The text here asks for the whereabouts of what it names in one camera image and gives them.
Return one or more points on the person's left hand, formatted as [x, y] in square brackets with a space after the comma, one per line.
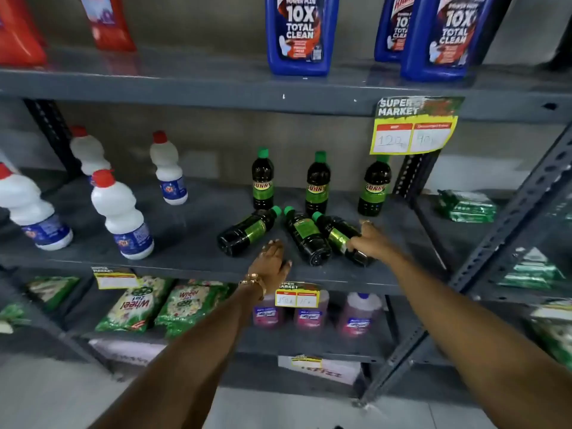
[267, 268]

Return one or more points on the person's right hand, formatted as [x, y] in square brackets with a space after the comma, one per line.
[375, 245]

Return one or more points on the person's left thumb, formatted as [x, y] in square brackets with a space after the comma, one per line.
[286, 268]

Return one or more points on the person's right thumb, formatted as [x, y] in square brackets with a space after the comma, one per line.
[354, 243]

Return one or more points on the dark cleaner bottle green label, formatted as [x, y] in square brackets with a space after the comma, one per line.
[333, 230]

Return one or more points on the person's right forearm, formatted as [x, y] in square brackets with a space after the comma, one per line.
[482, 348]

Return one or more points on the person's left forearm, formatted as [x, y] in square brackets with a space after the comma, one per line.
[196, 361]

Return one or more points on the small yellow price tag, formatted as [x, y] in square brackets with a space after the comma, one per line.
[306, 361]
[115, 278]
[297, 295]

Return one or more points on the pink liquid bottle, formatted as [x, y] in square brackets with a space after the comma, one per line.
[267, 314]
[310, 317]
[359, 317]

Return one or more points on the group of dark green-capped bottles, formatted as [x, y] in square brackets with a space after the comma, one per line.
[262, 183]

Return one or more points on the grey metal shelf rack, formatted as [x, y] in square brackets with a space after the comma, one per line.
[456, 239]
[201, 84]

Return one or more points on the green white detergent packet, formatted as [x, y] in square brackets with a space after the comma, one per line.
[190, 308]
[132, 306]
[52, 291]
[11, 317]

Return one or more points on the white cardboard box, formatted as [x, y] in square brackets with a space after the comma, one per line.
[330, 374]
[125, 352]

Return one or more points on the green wrapped soap pack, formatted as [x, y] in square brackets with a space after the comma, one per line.
[467, 207]
[554, 335]
[529, 270]

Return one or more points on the large yellow green price tag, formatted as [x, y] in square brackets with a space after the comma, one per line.
[413, 127]

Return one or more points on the white bottle red cap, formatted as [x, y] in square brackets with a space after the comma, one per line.
[88, 151]
[167, 169]
[31, 209]
[121, 214]

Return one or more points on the blue toilet cleaner bottle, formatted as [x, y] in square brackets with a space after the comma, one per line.
[391, 31]
[300, 35]
[442, 40]

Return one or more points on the red cleaner bottle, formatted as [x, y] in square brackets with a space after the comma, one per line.
[18, 35]
[109, 22]

